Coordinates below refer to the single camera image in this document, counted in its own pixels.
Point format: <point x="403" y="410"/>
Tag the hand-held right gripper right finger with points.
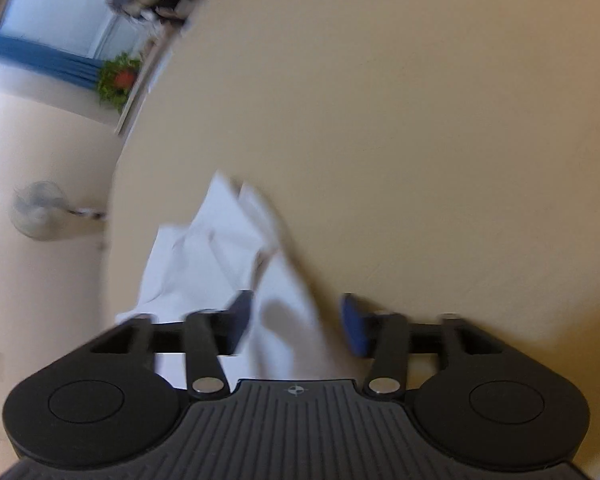
<point x="357" y="322"/>

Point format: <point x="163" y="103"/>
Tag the tan bed mattress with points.
<point x="405" y="135"/>

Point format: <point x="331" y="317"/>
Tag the blue curtain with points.
<point x="45" y="62"/>

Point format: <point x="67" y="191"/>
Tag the potted green plant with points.
<point x="120" y="80"/>

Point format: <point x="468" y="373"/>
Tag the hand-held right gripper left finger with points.
<point x="228" y="320"/>

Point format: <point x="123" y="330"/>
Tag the white standing fan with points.
<point x="37" y="210"/>

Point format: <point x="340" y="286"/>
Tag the white windowsill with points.
<point x="145" y="75"/>

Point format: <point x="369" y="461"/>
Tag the window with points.
<point x="65" y="5"/>

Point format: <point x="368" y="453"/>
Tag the white long-sleeve shirt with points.
<point x="230" y="270"/>

